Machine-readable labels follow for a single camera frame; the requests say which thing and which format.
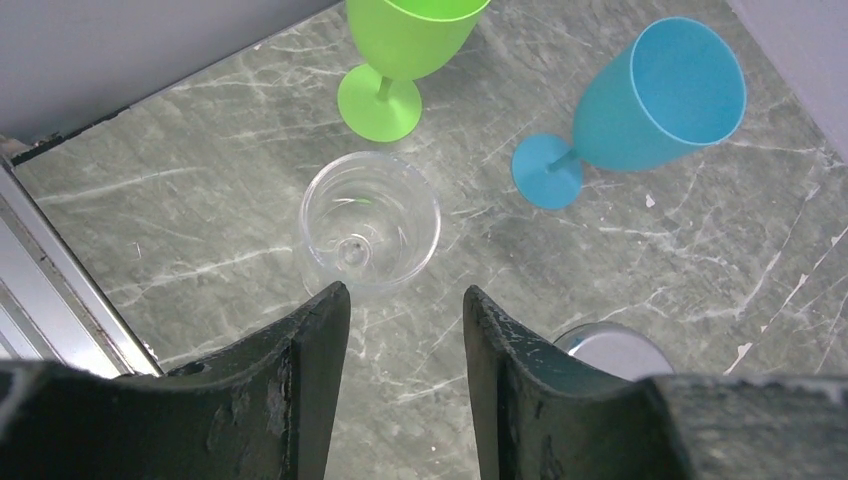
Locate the blue plastic wine glass left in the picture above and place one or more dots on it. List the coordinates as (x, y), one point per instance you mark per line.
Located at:
(676, 89)

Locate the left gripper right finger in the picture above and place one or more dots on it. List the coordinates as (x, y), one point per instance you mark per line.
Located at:
(539, 413)

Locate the chrome wine glass rack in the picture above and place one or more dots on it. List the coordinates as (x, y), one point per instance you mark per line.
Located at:
(615, 349)

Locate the clear wine glass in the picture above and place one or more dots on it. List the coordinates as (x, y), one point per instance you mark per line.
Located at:
(368, 220)

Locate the green plastic wine glass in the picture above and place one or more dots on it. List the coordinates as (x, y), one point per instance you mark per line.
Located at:
(400, 42)

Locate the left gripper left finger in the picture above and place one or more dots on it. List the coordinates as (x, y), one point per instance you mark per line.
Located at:
(261, 408)

